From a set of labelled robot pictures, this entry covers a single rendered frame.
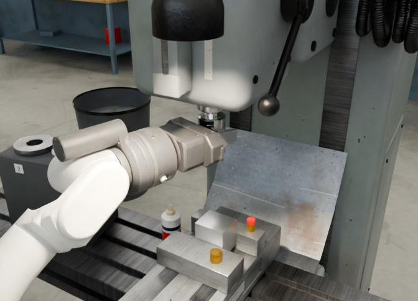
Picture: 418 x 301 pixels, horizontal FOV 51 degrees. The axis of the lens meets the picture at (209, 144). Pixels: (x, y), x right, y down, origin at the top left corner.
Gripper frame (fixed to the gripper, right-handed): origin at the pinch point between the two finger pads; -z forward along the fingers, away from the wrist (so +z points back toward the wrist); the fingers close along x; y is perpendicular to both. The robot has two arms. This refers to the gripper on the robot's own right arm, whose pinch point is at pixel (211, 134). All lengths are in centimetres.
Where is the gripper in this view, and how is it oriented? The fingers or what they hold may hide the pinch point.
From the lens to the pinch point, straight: 74.7
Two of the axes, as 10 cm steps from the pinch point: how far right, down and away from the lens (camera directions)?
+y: -0.1, 9.1, 4.2
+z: -7.3, 2.8, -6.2
